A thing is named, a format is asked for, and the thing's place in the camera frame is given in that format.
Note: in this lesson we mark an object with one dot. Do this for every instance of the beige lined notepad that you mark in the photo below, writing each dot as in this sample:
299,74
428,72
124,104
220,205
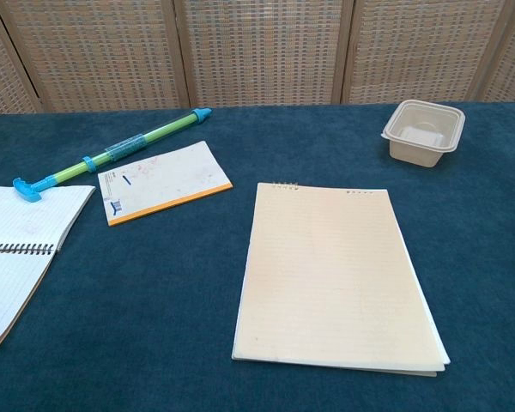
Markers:
326,274

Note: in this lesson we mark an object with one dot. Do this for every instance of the open spiral lined notebook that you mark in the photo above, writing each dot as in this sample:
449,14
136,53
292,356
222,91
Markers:
13,240

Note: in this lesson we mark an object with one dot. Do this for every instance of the white orange-edged notepad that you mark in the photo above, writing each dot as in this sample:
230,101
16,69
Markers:
163,182

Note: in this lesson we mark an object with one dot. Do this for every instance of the dark teal tablecloth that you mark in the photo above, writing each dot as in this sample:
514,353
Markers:
154,300

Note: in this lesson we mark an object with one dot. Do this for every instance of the green blue water pump toy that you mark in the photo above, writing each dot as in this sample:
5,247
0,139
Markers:
124,146

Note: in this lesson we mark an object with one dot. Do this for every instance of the woven rattan folding screen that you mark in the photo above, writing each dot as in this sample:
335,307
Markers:
257,51

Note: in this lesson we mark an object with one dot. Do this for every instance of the beige plastic food container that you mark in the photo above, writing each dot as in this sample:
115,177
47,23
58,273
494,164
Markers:
420,135

